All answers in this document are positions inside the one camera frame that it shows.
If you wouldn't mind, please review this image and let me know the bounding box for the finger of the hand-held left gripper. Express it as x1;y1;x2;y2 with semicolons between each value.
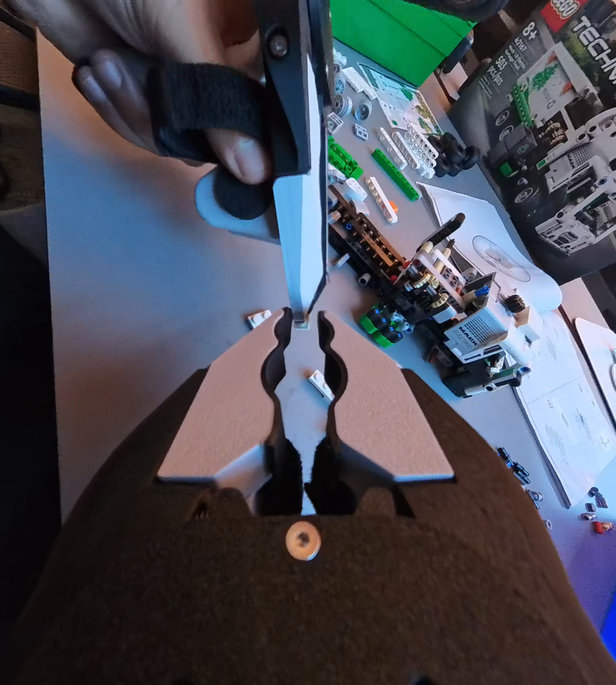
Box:
272;54;332;328

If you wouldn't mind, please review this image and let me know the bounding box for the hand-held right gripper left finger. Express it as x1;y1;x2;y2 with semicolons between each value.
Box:
157;307;294;506

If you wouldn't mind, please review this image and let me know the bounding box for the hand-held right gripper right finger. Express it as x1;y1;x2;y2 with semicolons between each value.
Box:
316;310;456;482

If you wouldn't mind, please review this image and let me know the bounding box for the pile of small lego connectors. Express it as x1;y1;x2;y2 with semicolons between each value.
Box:
497;447;552;531

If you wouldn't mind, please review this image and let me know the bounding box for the single white lego beam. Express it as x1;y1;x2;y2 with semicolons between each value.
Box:
366;176;399;224

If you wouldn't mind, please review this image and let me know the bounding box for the green black lego subassembly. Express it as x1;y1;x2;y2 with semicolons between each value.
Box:
360;304;415;349

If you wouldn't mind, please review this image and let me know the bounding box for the long green lego beam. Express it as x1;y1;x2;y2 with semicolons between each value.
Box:
371;149;421;202

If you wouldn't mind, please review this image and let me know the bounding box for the partly built lego truck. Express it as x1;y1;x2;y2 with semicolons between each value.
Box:
327;184;534;399

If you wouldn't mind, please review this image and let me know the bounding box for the bunch of white lego beams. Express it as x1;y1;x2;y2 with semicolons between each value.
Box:
378;122;440;180

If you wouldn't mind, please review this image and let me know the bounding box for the small group of lego pins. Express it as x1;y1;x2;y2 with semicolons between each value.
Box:
580;486;615;536

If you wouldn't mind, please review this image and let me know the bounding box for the lego set box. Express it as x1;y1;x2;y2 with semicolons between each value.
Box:
447;0;616;284

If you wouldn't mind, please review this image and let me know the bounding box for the person's left hand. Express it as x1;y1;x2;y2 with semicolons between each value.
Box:
5;0;276;185

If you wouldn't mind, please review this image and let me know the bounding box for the sticker sheet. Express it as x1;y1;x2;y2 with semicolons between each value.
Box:
359;63;443;137

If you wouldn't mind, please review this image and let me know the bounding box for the green storage bin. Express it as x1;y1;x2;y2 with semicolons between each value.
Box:
330;0;475;86

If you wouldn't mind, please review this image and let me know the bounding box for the black cylindrical container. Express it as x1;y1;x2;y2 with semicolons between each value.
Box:
436;33;474;76

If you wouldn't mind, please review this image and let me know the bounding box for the instruction booklet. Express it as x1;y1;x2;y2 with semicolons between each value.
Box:
418;181;616;509

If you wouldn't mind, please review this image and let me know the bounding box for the green lego frame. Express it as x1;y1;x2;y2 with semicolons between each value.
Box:
327;136;365;180

